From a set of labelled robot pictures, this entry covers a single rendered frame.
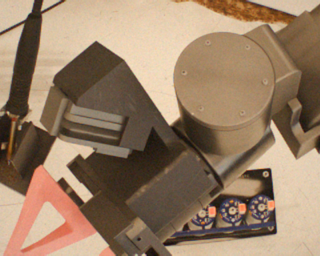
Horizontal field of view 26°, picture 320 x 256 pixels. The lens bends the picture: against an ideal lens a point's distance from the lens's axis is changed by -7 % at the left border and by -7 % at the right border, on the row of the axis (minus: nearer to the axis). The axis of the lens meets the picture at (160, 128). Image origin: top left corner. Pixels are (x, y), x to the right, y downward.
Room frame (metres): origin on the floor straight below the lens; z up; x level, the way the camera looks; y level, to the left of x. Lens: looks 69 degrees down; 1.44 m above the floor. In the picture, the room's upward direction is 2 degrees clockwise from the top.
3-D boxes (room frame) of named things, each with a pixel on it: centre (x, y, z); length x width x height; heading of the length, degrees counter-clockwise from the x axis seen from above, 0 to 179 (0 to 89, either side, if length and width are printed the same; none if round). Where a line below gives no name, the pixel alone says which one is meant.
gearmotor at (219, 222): (0.16, -0.07, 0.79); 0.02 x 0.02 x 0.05
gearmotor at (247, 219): (0.17, -0.10, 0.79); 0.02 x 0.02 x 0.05
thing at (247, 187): (0.18, -0.04, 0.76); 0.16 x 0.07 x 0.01; 96
